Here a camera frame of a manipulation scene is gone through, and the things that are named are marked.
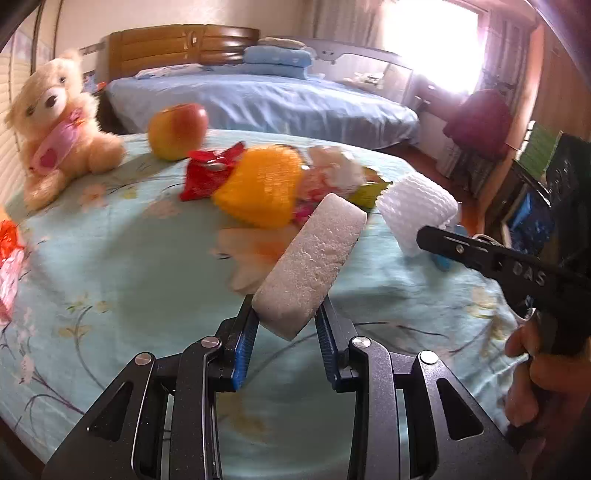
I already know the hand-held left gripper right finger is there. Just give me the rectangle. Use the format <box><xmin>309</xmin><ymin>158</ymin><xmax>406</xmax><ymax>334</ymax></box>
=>
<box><xmin>314</xmin><ymin>298</ymin><xmax>529</xmax><ymax>480</ymax></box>

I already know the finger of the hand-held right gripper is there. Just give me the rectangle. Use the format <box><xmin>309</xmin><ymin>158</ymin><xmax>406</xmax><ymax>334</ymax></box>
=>
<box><xmin>416</xmin><ymin>225</ymin><xmax>506</xmax><ymax>278</ymax></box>

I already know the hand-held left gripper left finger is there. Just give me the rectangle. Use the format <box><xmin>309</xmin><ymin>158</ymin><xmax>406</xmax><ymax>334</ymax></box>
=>
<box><xmin>41</xmin><ymin>296</ymin><xmax>260</xmax><ymax>480</ymax></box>

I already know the white foam net sleeve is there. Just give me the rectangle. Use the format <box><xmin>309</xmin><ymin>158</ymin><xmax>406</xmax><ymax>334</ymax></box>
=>
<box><xmin>376</xmin><ymin>172</ymin><xmax>459</xmax><ymax>257</ymax></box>

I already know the white foam block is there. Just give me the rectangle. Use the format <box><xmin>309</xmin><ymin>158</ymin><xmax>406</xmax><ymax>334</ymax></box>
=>
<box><xmin>252</xmin><ymin>193</ymin><xmax>369</xmax><ymax>341</ymax></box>

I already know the red pink wrapper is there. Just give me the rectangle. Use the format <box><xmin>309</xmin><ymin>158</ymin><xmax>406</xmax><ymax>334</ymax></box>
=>
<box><xmin>291</xmin><ymin>198</ymin><xmax>324</xmax><ymax>227</ymax></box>

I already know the yellow foam net sleeve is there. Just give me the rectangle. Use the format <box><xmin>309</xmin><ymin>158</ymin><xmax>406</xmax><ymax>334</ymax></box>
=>
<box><xmin>212</xmin><ymin>144</ymin><xmax>305</xmax><ymax>228</ymax></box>

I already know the person's right hand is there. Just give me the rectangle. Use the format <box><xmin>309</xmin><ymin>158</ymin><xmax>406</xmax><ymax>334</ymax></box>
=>
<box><xmin>505</xmin><ymin>318</ymin><xmax>591</xmax><ymax>428</ymax></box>

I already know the dark wooden shelf unit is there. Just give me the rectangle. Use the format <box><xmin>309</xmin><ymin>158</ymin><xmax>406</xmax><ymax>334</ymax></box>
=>
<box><xmin>487</xmin><ymin>159</ymin><xmax>557</xmax><ymax>259</ymax></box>

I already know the yellow green wrapper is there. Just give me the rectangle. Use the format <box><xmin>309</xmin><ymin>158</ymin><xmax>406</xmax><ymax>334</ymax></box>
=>
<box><xmin>347</xmin><ymin>166</ymin><xmax>393</xmax><ymax>208</ymax></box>

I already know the teal floral bedsheet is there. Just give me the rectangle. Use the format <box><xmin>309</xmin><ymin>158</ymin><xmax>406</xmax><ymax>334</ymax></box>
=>
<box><xmin>0</xmin><ymin>129</ymin><xmax>532</xmax><ymax>480</ymax></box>

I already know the green board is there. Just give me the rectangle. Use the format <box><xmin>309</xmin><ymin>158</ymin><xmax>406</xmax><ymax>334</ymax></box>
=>
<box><xmin>517</xmin><ymin>121</ymin><xmax>561</xmax><ymax>183</ymax></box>

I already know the dark red hanging garment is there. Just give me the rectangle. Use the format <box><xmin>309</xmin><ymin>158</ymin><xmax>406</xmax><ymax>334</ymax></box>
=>
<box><xmin>443</xmin><ymin>89</ymin><xmax>513</xmax><ymax>160</ymax></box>

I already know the red snack wrapper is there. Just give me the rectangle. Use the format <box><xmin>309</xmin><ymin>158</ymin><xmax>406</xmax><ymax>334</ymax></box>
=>
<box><xmin>180</xmin><ymin>141</ymin><xmax>246</xmax><ymax>202</ymax></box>

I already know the bright window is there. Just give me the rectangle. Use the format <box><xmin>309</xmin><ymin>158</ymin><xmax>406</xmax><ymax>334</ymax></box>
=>
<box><xmin>383</xmin><ymin>0</ymin><xmax>490</xmax><ymax>93</ymax></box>

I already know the patterned window curtain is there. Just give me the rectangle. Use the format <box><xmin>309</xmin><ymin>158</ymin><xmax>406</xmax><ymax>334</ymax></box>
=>
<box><xmin>480</xmin><ymin>4</ymin><xmax>543</xmax><ymax>112</ymax></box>

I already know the red yellow apple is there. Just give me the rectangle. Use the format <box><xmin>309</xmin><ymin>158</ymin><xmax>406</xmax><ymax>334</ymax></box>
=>
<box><xmin>148</xmin><ymin>103</ymin><xmax>209</xmax><ymax>161</ymax></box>

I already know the bed with blue sheet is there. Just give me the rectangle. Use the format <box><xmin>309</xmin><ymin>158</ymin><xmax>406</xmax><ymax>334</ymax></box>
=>
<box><xmin>105</xmin><ymin>69</ymin><xmax>421</xmax><ymax>151</ymax></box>

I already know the pink white snack packet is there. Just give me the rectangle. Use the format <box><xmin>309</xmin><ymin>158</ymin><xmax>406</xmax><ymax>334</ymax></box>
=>
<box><xmin>0</xmin><ymin>249</ymin><xmax>26</xmax><ymax>324</ymax></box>

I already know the orange red snack packet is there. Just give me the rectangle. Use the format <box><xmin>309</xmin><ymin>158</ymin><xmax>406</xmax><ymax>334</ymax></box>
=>
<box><xmin>0</xmin><ymin>208</ymin><xmax>24</xmax><ymax>261</ymax></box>

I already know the folded blue blanket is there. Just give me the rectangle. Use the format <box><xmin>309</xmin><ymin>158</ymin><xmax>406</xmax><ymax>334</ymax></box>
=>
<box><xmin>243</xmin><ymin>45</ymin><xmax>314</xmax><ymax>79</ymax></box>

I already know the patterned pillow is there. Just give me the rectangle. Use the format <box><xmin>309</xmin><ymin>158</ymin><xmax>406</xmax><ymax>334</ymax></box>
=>
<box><xmin>257</xmin><ymin>37</ymin><xmax>306</xmax><ymax>51</ymax></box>

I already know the cream teddy bear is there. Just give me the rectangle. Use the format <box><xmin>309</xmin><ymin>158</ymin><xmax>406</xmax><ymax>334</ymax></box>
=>
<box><xmin>4</xmin><ymin>50</ymin><xmax>126</xmax><ymax>210</ymax></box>

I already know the wooden headboard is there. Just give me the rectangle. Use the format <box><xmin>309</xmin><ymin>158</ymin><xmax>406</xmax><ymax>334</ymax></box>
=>
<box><xmin>107</xmin><ymin>24</ymin><xmax>260</xmax><ymax>79</ymax></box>

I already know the grey bed guard rail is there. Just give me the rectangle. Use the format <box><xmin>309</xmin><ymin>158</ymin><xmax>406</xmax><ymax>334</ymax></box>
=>
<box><xmin>302</xmin><ymin>38</ymin><xmax>414</xmax><ymax>100</ymax></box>

